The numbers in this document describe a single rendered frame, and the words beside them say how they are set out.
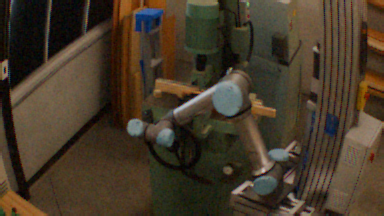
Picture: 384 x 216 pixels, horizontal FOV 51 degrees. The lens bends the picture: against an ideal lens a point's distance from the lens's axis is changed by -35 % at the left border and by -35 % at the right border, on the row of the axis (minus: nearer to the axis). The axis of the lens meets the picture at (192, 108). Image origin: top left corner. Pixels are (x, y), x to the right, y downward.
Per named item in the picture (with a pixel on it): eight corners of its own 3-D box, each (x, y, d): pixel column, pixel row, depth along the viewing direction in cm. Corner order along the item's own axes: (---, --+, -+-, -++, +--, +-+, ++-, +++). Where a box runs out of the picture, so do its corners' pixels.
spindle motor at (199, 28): (178, 51, 299) (181, 3, 284) (191, 41, 314) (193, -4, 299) (211, 57, 294) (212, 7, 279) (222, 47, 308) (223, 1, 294)
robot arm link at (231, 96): (286, 176, 240) (243, 68, 227) (277, 193, 228) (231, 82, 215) (266, 184, 247) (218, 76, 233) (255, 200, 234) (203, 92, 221)
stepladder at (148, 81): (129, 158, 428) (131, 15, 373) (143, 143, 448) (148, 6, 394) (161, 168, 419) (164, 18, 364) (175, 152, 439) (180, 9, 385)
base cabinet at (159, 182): (153, 221, 353) (146, 136, 319) (184, 184, 401) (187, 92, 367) (214, 236, 339) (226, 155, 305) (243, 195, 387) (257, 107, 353)
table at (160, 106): (133, 121, 307) (132, 111, 304) (156, 96, 332) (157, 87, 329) (245, 147, 288) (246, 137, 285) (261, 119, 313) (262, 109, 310)
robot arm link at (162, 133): (179, 123, 250) (154, 116, 253) (167, 135, 241) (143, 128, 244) (178, 139, 254) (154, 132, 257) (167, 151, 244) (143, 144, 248)
